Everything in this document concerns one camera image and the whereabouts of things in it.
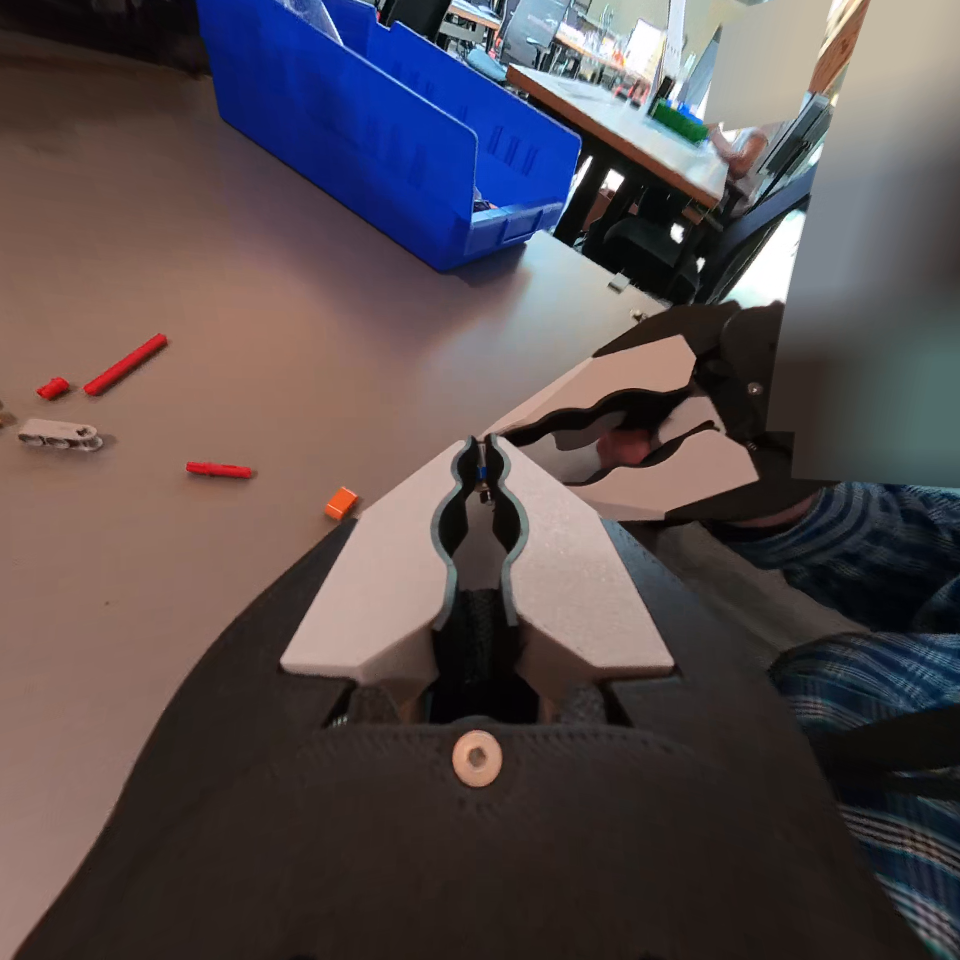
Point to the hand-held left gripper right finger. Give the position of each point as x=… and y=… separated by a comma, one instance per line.
x=592, y=592

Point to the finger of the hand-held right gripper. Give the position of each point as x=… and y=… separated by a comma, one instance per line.
x=697, y=480
x=630, y=367

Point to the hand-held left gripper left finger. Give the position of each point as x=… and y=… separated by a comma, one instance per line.
x=367, y=592

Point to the orange lego piece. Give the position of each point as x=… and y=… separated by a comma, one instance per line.
x=341, y=503

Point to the black lego gear assembly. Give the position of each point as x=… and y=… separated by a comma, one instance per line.
x=482, y=474

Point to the person's right forearm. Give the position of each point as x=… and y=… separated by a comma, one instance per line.
x=862, y=547

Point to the red lego pin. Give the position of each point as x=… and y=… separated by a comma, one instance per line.
x=219, y=470

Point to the long red lego axle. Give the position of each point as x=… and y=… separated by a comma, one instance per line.
x=125, y=364

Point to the light grey lego beam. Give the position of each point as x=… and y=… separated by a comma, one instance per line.
x=60, y=435

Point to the small red lego bush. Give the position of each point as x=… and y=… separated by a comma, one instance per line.
x=52, y=388

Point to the person's right hand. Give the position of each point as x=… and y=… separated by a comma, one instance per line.
x=622, y=446

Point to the black office chair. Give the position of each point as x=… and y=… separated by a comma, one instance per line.
x=720, y=240

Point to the green plastic bin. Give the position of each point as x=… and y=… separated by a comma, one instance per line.
x=679, y=124

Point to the background office table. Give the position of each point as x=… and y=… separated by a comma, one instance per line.
x=622, y=127

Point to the blue plastic bin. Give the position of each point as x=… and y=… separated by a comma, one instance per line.
x=360, y=135

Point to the person's plaid shirt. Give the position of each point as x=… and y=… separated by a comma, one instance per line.
x=885, y=825

